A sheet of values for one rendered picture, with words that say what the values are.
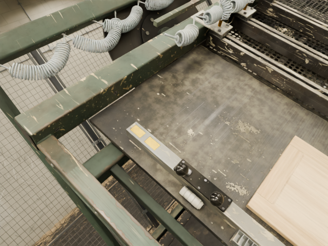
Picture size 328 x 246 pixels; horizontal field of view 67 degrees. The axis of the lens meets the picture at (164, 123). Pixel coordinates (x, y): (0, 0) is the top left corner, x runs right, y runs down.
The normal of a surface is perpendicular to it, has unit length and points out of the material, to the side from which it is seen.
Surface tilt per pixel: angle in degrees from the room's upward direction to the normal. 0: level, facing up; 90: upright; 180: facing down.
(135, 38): 90
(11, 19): 90
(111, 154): 50
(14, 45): 90
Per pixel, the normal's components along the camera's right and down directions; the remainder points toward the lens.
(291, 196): 0.10, -0.59
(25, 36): 0.55, -0.07
